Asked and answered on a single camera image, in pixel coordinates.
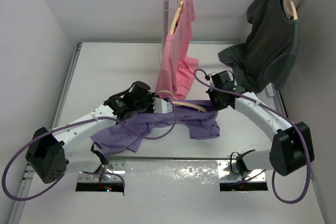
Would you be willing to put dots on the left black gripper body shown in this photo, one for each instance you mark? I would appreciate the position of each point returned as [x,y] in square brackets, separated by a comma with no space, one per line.
[145,105]

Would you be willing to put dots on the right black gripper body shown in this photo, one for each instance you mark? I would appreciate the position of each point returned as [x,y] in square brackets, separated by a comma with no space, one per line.
[217,100]

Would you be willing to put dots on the purple t shirt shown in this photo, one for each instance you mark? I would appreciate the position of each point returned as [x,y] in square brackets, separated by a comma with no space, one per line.
[117,139]

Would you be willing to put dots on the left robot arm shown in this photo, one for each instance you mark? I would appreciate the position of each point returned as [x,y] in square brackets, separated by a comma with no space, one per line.
[52,156]

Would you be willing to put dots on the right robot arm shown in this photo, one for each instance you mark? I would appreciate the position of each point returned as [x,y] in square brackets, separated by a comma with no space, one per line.
[291,145]

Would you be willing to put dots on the dark grey t shirt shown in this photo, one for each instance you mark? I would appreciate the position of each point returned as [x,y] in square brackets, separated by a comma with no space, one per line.
[270,50]

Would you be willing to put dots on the pink t shirt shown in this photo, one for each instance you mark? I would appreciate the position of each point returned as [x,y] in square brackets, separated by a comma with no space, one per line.
[177,69]

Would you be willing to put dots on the wooden hanger under pink shirt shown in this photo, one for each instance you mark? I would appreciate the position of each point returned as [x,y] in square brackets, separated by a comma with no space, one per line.
[176,17]

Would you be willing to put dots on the white foreground board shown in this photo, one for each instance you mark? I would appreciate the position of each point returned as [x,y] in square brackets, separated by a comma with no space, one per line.
[172,192]

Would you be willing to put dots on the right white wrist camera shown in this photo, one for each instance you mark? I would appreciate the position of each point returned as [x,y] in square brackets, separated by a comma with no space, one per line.
[212,74]

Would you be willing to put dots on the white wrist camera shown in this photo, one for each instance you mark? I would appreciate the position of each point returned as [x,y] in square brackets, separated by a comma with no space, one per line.
[161,106]
[212,74]

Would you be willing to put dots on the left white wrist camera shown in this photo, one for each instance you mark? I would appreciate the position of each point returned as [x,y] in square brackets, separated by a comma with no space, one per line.
[161,106]

